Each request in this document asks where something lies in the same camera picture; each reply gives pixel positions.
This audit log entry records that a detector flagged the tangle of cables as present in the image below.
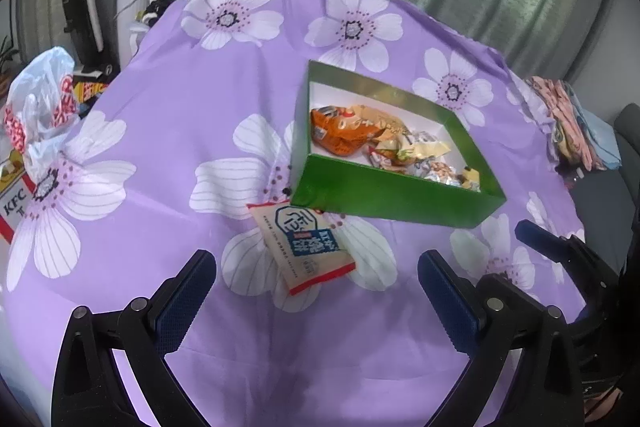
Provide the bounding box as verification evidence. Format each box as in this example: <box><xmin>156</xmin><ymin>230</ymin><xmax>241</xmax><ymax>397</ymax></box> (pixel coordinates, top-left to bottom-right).
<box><xmin>132</xmin><ymin>0</ymin><xmax>181</xmax><ymax>30</ymax></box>

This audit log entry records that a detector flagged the folded clothes pile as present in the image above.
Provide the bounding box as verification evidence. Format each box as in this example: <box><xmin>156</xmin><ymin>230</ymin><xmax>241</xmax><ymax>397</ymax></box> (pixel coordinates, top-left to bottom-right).
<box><xmin>525</xmin><ymin>76</ymin><xmax>608</xmax><ymax>170</ymax></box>

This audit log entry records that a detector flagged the red yellow carton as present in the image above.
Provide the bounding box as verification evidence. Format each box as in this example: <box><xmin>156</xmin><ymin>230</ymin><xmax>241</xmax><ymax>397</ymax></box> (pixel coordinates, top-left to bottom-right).
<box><xmin>72</xmin><ymin>77</ymin><xmax>108</xmax><ymax>108</ymax></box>

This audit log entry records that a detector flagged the white red-edged snack packet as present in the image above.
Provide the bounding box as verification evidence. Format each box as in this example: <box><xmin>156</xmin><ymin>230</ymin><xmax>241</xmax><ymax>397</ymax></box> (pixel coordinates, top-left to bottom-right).
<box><xmin>246</xmin><ymin>202</ymin><xmax>356</xmax><ymax>297</ymax></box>

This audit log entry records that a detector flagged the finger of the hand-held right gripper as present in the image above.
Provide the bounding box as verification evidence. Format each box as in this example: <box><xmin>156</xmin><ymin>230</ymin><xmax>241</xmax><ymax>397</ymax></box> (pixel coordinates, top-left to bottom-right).
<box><xmin>475</xmin><ymin>273</ymin><xmax>546</xmax><ymax>313</ymax></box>
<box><xmin>515</xmin><ymin>219</ymin><xmax>621</xmax><ymax>314</ymax></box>

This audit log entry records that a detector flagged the black device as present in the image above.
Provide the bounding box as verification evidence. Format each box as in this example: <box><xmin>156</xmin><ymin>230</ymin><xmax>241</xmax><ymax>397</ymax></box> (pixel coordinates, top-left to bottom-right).
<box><xmin>59</xmin><ymin>0</ymin><xmax>121</xmax><ymax>78</ymax></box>

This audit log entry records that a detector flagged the white plastic bag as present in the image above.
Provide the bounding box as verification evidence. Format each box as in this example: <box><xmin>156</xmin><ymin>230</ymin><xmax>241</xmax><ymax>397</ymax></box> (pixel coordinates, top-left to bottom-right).
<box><xmin>5</xmin><ymin>47</ymin><xmax>81</xmax><ymax>178</ymax></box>

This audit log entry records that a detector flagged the yellow snack packet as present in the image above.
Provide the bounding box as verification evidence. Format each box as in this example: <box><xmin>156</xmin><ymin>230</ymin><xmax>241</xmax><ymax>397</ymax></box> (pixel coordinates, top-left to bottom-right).
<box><xmin>457</xmin><ymin>166</ymin><xmax>482</xmax><ymax>192</ymax></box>

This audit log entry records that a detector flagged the yellow patterned folded cloth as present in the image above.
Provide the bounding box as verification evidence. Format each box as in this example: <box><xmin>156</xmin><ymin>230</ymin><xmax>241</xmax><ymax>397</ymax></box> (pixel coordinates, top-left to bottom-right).
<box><xmin>547</xmin><ymin>127</ymin><xmax>576</xmax><ymax>158</ymax></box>

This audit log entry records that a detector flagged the green cardboard box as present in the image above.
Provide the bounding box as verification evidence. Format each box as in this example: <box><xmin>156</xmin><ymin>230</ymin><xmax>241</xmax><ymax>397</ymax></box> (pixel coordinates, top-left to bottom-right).
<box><xmin>291</xmin><ymin>60</ymin><xmax>507</xmax><ymax>229</ymax></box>

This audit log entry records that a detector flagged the grey sofa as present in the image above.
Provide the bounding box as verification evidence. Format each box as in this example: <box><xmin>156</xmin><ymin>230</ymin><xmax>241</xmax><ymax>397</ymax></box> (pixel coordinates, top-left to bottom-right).
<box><xmin>570</xmin><ymin>102</ymin><xmax>640</xmax><ymax>268</ymax></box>

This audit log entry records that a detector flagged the beige orange snack packet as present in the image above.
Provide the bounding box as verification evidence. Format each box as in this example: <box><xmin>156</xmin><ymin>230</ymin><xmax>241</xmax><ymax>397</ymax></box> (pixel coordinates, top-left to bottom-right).
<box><xmin>350</xmin><ymin>104</ymin><xmax>408</xmax><ymax>142</ymax></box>

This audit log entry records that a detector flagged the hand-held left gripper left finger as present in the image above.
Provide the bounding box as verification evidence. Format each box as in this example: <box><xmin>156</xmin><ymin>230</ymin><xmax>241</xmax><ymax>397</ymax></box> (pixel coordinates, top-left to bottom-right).
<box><xmin>51</xmin><ymin>249</ymin><xmax>217</xmax><ymax>427</ymax></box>

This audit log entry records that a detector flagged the red white carton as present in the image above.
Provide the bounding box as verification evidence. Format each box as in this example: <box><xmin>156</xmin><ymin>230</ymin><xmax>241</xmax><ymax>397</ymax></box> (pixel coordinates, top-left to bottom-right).
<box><xmin>0</xmin><ymin>152</ymin><xmax>36</xmax><ymax>258</ymax></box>

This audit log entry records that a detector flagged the purple floral cloth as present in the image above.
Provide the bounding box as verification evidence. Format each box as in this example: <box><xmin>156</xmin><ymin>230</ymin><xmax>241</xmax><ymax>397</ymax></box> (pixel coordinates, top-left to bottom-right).
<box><xmin>0</xmin><ymin>0</ymin><xmax>588</xmax><ymax>427</ymax></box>

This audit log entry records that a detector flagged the light blue folded cloth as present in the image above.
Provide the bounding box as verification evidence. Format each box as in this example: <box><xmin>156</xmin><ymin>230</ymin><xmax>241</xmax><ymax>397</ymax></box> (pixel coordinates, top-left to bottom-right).
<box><xmin>570</xmin><ymin>94</ymin><xmax>623</xmax><ymax>170</ymax></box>

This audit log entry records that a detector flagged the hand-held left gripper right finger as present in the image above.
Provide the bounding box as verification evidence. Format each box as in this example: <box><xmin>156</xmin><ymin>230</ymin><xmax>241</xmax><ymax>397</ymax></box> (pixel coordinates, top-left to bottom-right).
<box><xmin>417</xmin><ymin>249</ymin><xmax>582</xmax><ymax>427</ymax></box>

